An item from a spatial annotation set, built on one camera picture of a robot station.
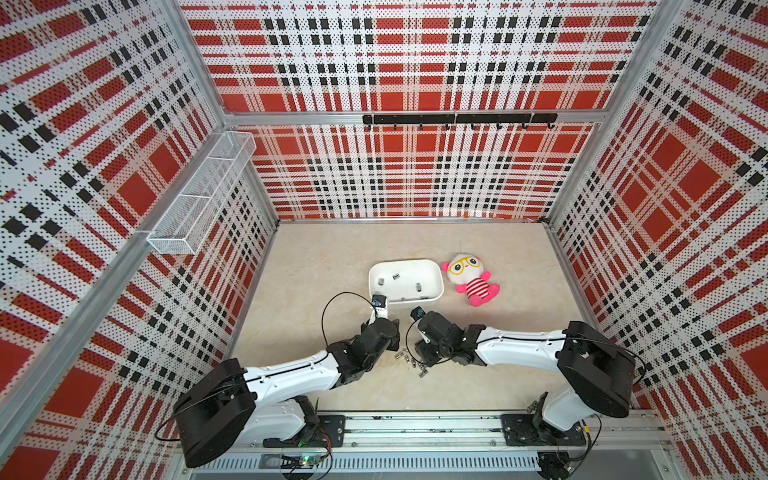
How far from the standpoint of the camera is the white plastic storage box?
1.00m

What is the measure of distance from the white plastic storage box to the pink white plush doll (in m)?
0.05

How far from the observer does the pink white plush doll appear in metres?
0.95

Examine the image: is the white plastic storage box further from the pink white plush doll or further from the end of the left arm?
the end of the left arm

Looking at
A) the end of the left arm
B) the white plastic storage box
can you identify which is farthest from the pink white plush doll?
the end of the left arm
